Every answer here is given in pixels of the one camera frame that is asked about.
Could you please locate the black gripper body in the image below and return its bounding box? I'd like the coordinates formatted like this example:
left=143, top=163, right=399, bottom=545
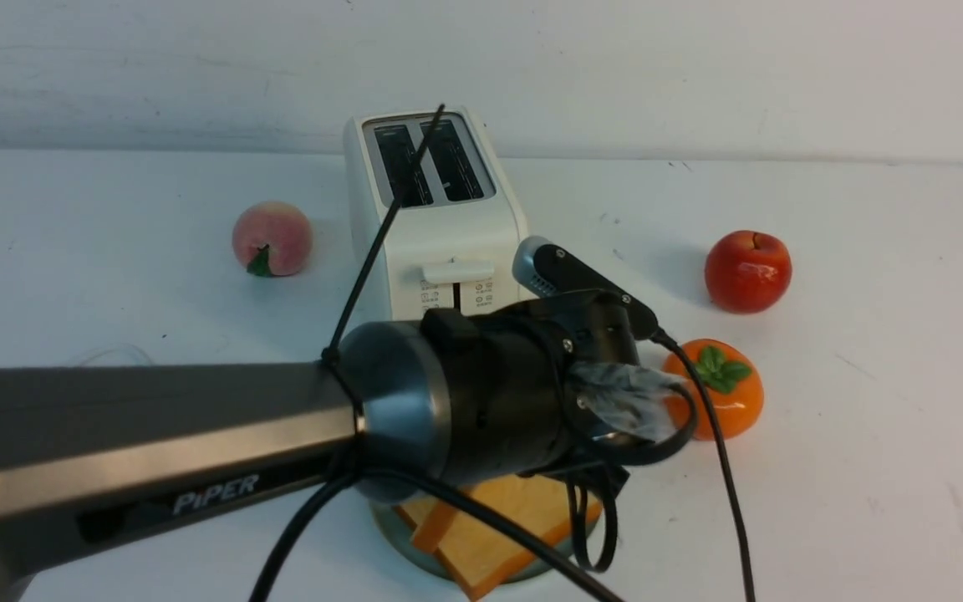
left=419, top=288, right=691, bottom=503

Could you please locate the orange persimmon with green leaf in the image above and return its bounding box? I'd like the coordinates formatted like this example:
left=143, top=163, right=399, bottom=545
left=661, top=339, right=765, bottom=441

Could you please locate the red apple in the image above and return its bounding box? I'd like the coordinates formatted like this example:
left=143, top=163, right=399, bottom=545
left=704, top=230, right=792, bottom=314

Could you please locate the white toaster power cord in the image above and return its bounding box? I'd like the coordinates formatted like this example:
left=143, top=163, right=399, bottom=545
left=68, top=344, right=156, bottom=369

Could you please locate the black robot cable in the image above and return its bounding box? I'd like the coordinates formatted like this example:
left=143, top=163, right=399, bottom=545
left=249, top=330, right=757, bottom=602

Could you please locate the white two-slot toaster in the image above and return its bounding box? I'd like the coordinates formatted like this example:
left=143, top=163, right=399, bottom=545
left=343, top=106, right=530, bottom=321

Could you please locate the toast slice from slot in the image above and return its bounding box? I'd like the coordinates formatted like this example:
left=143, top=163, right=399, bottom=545
left=404, top=497, right=461, bottom=554
left=394, top=476, right=572, bottom=601

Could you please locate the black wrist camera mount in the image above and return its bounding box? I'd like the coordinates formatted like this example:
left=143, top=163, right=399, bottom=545
left=512, top=236, right=666, bottom=343

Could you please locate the light blue round plate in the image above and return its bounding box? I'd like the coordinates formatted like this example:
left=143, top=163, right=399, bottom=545
left=371, top=502, right=599, bottom=584

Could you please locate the pink peach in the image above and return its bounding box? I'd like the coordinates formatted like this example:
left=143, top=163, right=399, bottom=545
left=231, top=201, right=314, bottom=278

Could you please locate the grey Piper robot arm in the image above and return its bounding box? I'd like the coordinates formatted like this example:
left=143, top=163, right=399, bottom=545
left=0, top=290, right=698, bottom=601

